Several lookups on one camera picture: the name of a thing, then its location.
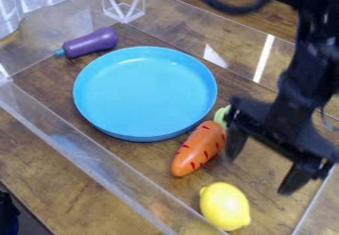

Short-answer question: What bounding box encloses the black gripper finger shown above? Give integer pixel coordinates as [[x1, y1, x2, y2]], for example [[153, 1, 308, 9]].
[[225, 123, 249, 162], [277, 163, 312, 195]]

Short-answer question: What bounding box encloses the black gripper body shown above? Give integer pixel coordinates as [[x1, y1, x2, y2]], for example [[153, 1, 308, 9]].
[[224, 73, 339, 180]]

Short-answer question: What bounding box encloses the orange toy carrot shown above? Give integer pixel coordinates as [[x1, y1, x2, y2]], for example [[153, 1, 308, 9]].
[[170, 106, 230, 177]]

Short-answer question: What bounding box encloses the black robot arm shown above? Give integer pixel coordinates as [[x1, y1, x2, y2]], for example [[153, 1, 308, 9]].
[[224, 0, 339, 195]]

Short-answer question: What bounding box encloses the yellow toy lemon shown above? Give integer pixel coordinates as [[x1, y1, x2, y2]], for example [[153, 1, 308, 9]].
[[200, 182, 252, 231]]

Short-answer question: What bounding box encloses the blue round plate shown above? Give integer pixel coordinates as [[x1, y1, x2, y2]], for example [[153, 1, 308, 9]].
[[73, 47, 217, 142]]

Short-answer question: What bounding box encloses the purple toy eggplant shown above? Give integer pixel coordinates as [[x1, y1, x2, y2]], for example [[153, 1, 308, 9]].
[[54, 27, 117, 59]]

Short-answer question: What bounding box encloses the clear acrylic tray wall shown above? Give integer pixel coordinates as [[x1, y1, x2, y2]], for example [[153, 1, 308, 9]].
[[0, 77, 228, 235]]

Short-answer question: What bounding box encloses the clear acrylic corner bracket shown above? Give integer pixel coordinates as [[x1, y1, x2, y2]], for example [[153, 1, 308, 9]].
[[101, 0, 145, 24]]

